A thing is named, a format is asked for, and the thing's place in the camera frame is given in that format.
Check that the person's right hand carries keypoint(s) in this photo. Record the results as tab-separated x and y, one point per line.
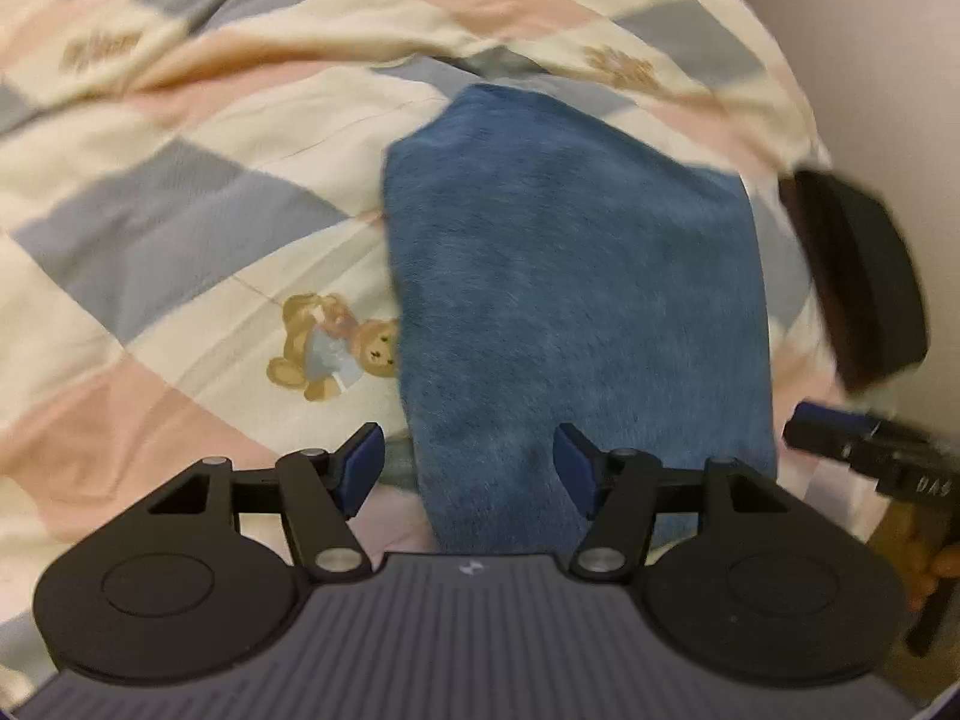
919	551

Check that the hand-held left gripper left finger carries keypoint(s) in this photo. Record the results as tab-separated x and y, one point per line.
361	465

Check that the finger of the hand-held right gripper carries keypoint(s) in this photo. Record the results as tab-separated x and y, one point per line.
821	431

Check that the checkered bear-print quilt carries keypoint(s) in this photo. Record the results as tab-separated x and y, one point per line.
187	202

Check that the black rounded object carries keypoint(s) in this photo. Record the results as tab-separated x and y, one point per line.
862	277

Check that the blue denim jeans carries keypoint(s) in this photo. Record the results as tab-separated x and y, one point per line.
577	292

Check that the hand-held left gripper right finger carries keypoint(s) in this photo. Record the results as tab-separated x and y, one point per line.
574	465

